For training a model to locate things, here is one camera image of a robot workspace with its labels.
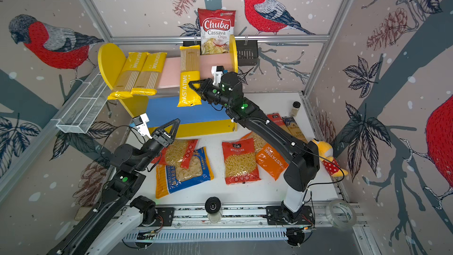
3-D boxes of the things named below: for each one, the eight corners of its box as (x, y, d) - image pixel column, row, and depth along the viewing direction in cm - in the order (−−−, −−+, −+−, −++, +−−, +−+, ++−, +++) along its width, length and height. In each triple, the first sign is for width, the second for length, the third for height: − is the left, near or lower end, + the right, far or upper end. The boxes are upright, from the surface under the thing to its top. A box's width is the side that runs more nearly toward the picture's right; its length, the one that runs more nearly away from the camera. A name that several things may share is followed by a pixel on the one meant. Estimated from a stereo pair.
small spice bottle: (289, 116, 109) (293, 108, 103) (290, 108, 113) (293, 100, 107) (296, 117, 108) (300, 110, 102) (297, 109, 112) (300, 101, 106)
